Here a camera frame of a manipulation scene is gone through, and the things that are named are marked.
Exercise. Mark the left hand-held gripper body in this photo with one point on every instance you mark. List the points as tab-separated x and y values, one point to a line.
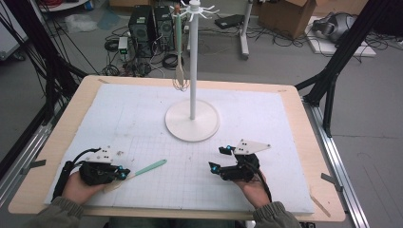
98	174

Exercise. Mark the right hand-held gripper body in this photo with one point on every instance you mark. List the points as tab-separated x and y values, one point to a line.
244	169

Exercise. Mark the white utensil rack stand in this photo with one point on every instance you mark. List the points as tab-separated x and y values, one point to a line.
193	95

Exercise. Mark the person's right hand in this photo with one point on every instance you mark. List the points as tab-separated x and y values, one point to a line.
256	193

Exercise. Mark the person's left hand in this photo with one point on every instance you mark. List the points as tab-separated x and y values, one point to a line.
77	191

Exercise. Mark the white foam mat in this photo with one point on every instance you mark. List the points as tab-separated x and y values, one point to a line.
190	183

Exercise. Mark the thin wooden stick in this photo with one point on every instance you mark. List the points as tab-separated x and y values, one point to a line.
320	205

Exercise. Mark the small black device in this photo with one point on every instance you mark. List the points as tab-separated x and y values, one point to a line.
307	225

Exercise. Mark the white stand leg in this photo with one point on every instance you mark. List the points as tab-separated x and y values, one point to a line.
188	38
245	31

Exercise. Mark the small white electronic box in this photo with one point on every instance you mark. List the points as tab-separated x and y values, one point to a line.
123	44

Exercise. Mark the black flat device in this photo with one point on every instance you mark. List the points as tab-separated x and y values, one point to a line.
228	21

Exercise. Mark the black computer tower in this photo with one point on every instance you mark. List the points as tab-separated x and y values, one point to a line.
141	31
164	28

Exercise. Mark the white board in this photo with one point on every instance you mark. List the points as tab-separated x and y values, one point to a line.
326	49

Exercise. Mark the open cardboard box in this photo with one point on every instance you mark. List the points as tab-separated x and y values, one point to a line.
285	15

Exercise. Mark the clear plastic bag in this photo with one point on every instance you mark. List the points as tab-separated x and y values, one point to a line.
79	22

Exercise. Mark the white cabinet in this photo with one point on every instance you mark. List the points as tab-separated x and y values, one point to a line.
9	38

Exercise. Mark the grey and black headset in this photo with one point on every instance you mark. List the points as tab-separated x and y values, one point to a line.
334	27

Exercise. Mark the round white table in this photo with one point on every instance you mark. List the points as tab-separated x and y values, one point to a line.
68	5

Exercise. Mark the brown cardboard box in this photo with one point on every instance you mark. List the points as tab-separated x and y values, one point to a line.
342	6

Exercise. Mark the grey metal bracket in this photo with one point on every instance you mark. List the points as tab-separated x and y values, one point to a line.
31	165
331	180

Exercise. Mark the aluminium rail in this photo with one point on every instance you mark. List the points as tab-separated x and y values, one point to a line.
339	164
22	158

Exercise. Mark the black metal frame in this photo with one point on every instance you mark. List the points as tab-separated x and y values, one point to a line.
38	41
345	47

